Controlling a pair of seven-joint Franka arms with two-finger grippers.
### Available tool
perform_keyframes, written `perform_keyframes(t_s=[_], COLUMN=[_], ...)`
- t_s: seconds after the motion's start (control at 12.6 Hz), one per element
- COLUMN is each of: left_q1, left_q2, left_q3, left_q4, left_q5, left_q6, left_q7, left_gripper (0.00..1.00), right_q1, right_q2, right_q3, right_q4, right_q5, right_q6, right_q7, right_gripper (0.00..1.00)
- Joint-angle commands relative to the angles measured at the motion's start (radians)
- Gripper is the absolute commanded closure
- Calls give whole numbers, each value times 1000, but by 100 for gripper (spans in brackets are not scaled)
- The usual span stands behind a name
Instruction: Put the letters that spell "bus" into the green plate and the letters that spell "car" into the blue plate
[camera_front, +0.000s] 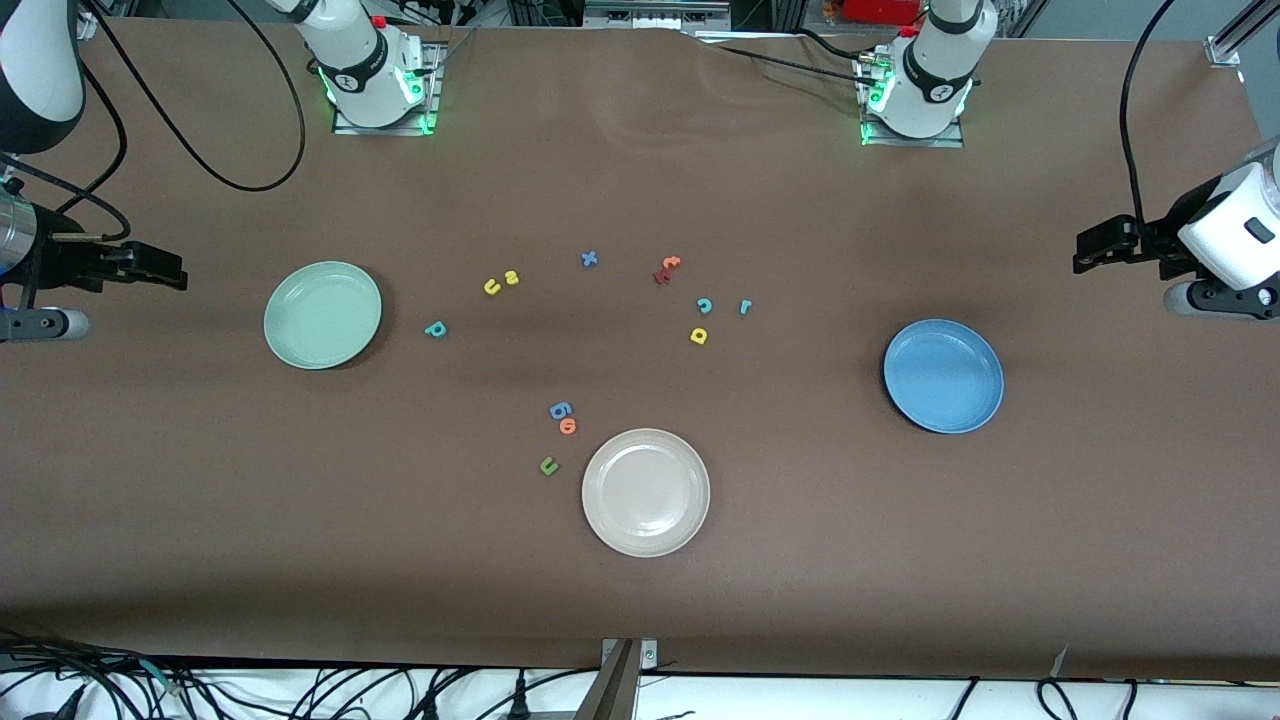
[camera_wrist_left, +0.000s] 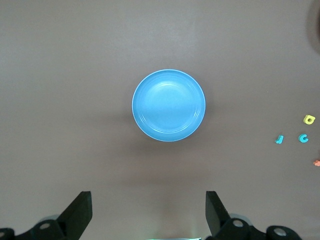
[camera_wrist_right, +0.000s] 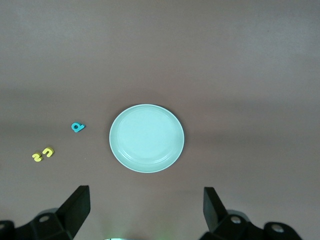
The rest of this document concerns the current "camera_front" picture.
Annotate brown table cover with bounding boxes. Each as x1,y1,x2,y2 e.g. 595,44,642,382
0,15,1280,681

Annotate beige plate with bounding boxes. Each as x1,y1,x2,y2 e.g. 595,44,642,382
581,428,711,558

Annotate red box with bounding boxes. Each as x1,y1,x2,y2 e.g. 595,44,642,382
840,0,923,26

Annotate aluminium frame profile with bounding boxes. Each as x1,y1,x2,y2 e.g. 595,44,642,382
1205,0,1280,69

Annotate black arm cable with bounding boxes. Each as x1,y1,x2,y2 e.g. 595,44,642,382
0,0,308,246
1117,0,1181,231

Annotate grey power strip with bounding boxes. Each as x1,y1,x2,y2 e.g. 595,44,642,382
583,0,733,31

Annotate green plate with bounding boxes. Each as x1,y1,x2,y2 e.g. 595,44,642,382
264,261,383,371

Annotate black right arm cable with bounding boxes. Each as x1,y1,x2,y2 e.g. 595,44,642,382
0,0,308,246

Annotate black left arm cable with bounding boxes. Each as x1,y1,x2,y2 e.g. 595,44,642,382
1117,0,1181,231

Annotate grey mount post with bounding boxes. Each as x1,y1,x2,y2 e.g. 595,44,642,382
573,640,642,720

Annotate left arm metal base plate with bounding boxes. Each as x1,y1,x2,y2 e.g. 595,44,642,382
858,50,966,149

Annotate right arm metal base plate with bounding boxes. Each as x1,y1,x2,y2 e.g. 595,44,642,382
333,40,446,137

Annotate black base cable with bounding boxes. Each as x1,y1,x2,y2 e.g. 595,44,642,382
690,30,881,89

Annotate blue plate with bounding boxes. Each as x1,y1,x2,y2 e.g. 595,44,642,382
883,319,1005,435

